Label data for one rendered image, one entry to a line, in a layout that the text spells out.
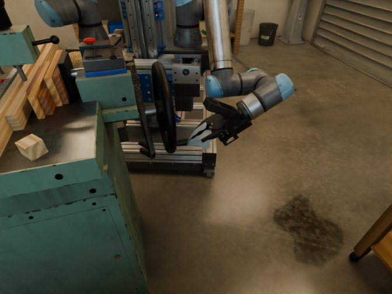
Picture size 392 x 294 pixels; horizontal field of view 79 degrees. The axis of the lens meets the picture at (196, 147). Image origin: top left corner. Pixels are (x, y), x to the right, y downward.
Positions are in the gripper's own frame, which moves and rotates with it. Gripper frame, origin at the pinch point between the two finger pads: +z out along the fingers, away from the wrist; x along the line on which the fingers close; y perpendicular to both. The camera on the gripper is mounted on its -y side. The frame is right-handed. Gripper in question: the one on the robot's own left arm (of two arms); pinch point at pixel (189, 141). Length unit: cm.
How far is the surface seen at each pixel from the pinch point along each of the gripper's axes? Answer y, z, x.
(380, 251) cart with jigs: 87, -40, -31
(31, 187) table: -28.7, 25.4, -20.1
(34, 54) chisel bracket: -41.9, 16.3, 7.4
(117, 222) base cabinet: 0.1, 29.7, -13.1
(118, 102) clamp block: -22.6, 8.7, 2.9
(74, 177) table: -25.1, 18.4, -20.1
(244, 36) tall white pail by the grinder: 134, -113, 298
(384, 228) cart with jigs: 74, -45, -27
